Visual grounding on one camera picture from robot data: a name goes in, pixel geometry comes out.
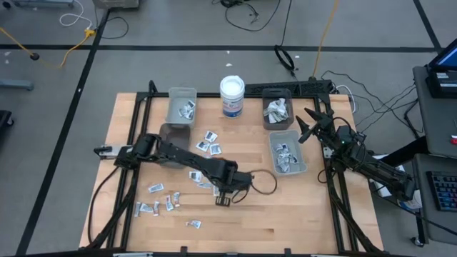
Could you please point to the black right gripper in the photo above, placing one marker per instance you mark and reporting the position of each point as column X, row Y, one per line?
column 324, row 126

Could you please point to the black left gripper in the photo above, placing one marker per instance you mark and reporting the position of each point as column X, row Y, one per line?
column 235, row 182

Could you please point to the white green packet pair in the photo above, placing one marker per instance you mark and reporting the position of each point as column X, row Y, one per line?
column 280, row 107

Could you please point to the white packet blue label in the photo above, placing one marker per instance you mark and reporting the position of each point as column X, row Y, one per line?
column 293, row 159
column 283, row 147
column 277, row 148
column 283, row 157

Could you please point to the green striped bandage wrapper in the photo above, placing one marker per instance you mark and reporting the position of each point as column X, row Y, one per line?
column 271, row 116

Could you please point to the light grey plastic bin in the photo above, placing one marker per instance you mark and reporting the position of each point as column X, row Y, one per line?
column 175, row 121
column 301, row 167

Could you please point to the grey white packet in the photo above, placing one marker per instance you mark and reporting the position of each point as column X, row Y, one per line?
column 282, row 167

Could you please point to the white packet black label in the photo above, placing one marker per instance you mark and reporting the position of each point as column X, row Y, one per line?
column 210, row 136
column 215, row 149
column 191, row 104
column 183, row 110
column 203, row 145
column 190, row 115

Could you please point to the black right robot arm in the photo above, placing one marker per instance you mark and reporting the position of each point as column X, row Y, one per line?
column 378, row 171

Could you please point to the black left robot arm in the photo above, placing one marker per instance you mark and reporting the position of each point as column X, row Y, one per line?
column 185, row 160

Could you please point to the small white packet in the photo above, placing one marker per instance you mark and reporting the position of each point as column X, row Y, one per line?
column 189, row 223
column 196, row 224

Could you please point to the black perforated box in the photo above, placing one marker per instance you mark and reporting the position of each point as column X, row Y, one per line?
column 285, row 87

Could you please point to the dark translucent plastic bin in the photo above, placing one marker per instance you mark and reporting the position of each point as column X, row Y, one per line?
column 175, row 133
column 277, row 93

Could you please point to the red striped bandage wrapper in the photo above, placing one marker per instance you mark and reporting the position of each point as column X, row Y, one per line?
column 176, row 200
column 156, row 208
column 169, row 203

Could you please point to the white disinfecting wipes canister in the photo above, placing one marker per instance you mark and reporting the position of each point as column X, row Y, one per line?
column 232, row 96

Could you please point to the narrow white bandage wrapper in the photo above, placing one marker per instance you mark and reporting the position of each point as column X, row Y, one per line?
column 137, row 209

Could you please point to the black diagonal bar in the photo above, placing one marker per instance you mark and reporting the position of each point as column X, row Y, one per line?
column 407, row 150

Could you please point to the grey cart top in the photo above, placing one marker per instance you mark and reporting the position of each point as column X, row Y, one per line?
column 435, row 118

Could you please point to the lying wipes canister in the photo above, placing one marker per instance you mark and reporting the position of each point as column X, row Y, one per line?
column 414, row 205

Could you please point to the black desktop device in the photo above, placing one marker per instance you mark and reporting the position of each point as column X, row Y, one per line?
column 441, row 84

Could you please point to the black keyboard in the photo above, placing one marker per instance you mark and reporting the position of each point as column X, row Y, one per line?
column 444, row 191

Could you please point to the black laptop screen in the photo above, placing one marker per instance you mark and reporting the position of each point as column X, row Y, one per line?
column 446, row 57

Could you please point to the grey desk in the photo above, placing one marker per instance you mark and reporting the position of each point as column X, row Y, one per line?
column 439, row 228

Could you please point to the grey floor bar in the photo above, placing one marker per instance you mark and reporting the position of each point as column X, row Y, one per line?
column 16, row 84

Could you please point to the black floor plug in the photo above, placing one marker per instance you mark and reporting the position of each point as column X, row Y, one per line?
column 34, row 56

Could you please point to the grey flat case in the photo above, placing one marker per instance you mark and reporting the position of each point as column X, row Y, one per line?
column 43, row 3

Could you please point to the silver bracket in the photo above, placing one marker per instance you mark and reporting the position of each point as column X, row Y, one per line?
column 327, row 152
column 107, row 151

